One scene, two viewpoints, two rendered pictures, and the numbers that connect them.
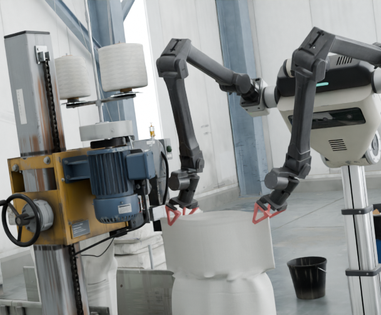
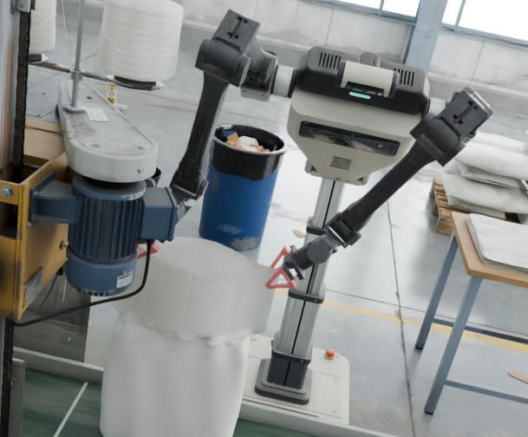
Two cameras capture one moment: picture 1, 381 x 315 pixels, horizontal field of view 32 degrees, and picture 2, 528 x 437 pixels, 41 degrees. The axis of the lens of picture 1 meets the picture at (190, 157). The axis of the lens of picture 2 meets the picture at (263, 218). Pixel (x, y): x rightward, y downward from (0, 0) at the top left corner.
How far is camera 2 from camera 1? 128 cm
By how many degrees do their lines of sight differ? 37
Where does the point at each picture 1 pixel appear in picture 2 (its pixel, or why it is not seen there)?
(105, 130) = (130, 169)
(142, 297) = not seen: hidden behind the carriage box
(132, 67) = (169, 50)
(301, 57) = (440, 132)
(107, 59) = (133, 29)
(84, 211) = (39, 258)
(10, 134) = not seen: outside the picture
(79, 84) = (45, 34)
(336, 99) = (374, 122)
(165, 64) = (220, 58)
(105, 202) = (99, 271)
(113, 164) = (124, 215)
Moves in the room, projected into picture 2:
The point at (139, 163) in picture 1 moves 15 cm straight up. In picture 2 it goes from (162, 218) to (172, 152)
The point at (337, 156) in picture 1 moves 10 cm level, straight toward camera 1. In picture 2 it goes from (330, 171) to (341, 184)
